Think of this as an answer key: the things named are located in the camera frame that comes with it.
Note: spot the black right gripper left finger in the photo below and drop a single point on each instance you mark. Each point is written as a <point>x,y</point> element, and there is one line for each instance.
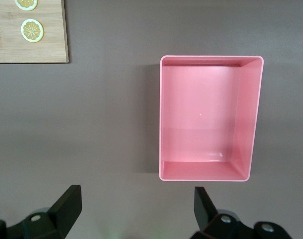
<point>66,206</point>

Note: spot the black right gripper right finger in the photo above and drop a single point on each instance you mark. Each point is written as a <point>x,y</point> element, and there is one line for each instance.
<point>203,209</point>

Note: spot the pink plastic bin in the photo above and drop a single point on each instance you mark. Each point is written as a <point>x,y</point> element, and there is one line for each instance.
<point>198,112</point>

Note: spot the brown table cover sheet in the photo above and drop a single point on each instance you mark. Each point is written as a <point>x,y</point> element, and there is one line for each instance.
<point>104,112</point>

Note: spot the wooden cutting board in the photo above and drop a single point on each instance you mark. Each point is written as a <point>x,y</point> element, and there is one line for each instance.
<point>54,49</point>

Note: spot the lemon slice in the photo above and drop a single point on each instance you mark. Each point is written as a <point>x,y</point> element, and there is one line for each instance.
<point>32,30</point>
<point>26,3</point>

